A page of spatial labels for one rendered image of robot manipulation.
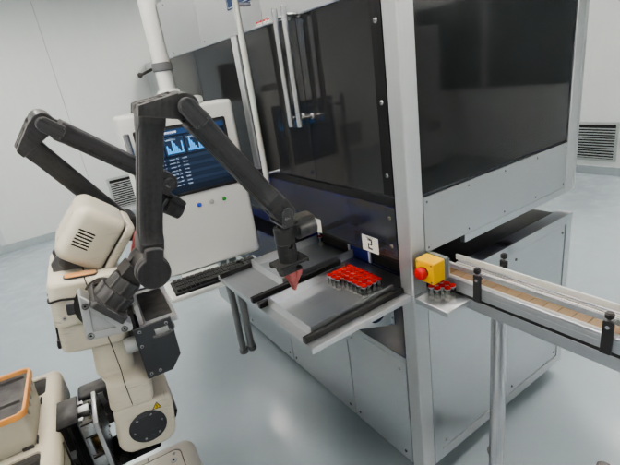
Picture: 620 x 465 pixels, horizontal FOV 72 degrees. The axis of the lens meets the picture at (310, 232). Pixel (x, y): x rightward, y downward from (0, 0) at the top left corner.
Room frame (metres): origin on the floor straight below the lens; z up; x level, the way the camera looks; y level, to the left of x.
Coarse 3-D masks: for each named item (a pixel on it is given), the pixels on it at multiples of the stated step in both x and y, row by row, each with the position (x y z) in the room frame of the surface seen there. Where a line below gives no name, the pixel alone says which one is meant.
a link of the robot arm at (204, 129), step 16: (192, 112) 0.96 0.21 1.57; (192, 128) 0.99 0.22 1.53; (208, 128) 1.01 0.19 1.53; (208, 144) 1.01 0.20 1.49; (224, 144) 1.03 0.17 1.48; (224, 160) 1.03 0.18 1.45; (240, 160) 1.05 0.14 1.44; (240, 176) 1.05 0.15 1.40; (256, 176) 1.07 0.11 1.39; (256, 192) 1.07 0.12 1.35; (272, 192) 1.09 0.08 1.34; (272, 208) 1.09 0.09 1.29
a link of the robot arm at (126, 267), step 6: (138, 252) 0.96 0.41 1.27; (126, 258) 0.96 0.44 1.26; (132, 258) 0.95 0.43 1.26; (138, 258) 0.93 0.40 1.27; (120, 264) 0.95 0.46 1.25; (126, 264) 0.93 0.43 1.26; (132, 264) 0.94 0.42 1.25; (120, 270) 0.93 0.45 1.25; (126, 270) 0.91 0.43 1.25; (132, 270) 0.92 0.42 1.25; (126, 276) 0.91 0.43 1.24; (132, 276) 0.92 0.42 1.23; (132, 282) 0.92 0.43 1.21
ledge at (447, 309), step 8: (424, 296) 1.22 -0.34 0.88; (456, 296) 1.19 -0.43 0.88; (424, 304) 1.19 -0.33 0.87; (432, 304) 1.17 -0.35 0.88; (440, 304) 1.16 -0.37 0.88; (448, 304) 1.15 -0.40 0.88; (456, 304) 1.15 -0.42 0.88; (464, 304) 1.15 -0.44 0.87; (440, 312) 1.13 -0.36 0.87; (448, 312) 1.11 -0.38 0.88; (456, 312) 1.13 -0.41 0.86
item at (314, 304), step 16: (288, 288) 1.35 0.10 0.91; (304, 288) 1.38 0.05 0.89; (320, 288) 1.38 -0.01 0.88; (272, 304) 1.28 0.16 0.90; (288, 304) 1.30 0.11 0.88; (304, 304) 1.28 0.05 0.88; (320, 304) 1.26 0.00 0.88; (336, 304) 1.25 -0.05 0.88; (352, 304) 1.18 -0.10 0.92; (304, 320) 1.18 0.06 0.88; (320, 320) 1.17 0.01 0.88
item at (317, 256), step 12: (312, 240) 1.82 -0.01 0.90; (276, 252) 1.72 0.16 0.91; (312, 252) 1.72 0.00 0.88; (324, 252) 1.70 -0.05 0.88; (336, 252) 1.68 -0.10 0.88; (348, 252) 1.60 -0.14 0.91; (252, 264) 1.65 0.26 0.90; (264, 264) 1.67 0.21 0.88; (300, 264) 1.61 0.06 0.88; (312, 264) 1.59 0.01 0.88; (324, 264) 1.53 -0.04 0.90; (276, 276) 1.47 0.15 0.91
